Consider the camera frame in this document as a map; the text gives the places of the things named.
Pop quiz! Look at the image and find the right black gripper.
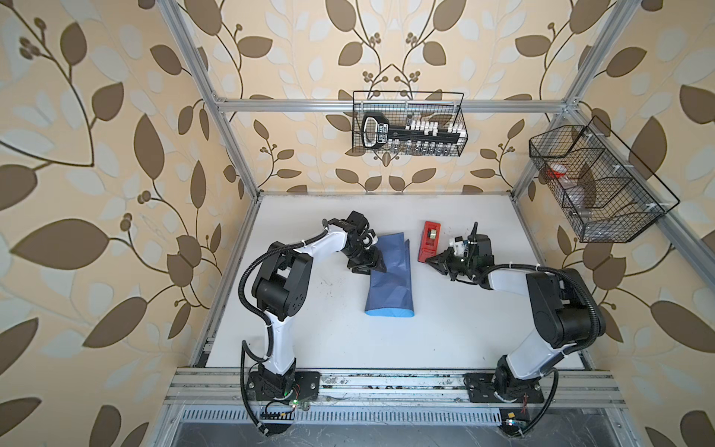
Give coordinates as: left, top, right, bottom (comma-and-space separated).
425, 247, 476, 281

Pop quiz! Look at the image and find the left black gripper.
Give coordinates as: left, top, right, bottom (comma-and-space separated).
343, 243, 388, 273

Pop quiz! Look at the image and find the light blue wrapping paper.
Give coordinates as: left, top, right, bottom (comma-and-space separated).
365, 233, 414, 318

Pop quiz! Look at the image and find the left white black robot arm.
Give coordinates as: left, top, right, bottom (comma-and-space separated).
238, 212, 387, 400

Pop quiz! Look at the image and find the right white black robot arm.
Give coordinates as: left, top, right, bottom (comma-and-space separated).
425, 225, 606, 402

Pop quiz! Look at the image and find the red tape dispenser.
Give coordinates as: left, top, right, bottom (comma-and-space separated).
418, 221, 441, 264

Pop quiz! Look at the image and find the black socket wrench set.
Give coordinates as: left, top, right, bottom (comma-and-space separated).
357, 113, 468, 156

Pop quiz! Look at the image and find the red capped clear container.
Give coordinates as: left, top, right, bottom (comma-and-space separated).
544, 163, 569, 181

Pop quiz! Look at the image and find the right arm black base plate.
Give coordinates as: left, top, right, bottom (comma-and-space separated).
463, 370, 546, 404

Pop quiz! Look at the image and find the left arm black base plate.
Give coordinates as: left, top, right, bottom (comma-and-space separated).
248, 370, 321, 402

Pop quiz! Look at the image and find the black wire basket back wall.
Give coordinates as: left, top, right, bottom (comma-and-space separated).
352, 89, 468, 158

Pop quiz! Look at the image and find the black wire basket wall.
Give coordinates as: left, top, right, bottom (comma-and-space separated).
352, 89, 468, 158
529, 115, 681, 244

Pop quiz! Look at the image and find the black wire basket right wall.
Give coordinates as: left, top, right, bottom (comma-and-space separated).
529, 115, 681, 244

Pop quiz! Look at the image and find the aluminium front rail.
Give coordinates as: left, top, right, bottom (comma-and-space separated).
165, 368, 627, 409

